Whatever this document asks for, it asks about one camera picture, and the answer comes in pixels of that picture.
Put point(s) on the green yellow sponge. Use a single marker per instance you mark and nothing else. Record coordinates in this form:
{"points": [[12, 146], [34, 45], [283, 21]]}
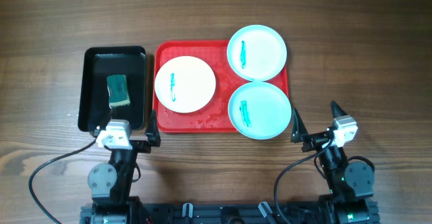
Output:
{"points": [[118, 91]]}

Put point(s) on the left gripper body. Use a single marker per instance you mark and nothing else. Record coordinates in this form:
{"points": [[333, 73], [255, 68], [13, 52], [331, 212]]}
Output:
{"points": [[142, 146]]}

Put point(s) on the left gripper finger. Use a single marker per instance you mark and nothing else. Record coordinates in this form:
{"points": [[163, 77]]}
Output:
{"points": [[152, 130], [102, 125]]}

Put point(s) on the black rectangular tray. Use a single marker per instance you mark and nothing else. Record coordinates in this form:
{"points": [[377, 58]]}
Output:
{"points": [[101, 62]]}

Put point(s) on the black aluminium base frame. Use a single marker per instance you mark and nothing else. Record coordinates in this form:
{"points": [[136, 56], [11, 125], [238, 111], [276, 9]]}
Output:
{"points": [[293, 212]]}

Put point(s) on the light blue plate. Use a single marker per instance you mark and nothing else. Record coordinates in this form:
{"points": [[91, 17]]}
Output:
{"points": [[259, 110], [257, 53]]}

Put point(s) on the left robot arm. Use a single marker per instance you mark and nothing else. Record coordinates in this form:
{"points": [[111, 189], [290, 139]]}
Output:
{"points": [[111, 182]]}

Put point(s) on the red plastic tray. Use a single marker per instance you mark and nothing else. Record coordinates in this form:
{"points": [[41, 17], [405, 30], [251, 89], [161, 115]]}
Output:
{"points": [[212, 118]]}

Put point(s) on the white round plate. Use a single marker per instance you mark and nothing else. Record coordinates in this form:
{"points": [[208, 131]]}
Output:
{"points": [[185, 84]]}

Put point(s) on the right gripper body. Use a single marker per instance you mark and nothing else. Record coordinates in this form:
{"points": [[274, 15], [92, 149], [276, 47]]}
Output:
{"points": [[314, 142]]}

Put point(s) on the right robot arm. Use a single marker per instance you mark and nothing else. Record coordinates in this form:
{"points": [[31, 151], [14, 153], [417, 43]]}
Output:
{"points": [[350, 180]]}

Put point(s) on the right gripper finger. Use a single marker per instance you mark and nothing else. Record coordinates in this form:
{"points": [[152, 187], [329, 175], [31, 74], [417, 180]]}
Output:
{"points": [[336, 110], [299, 131]]}

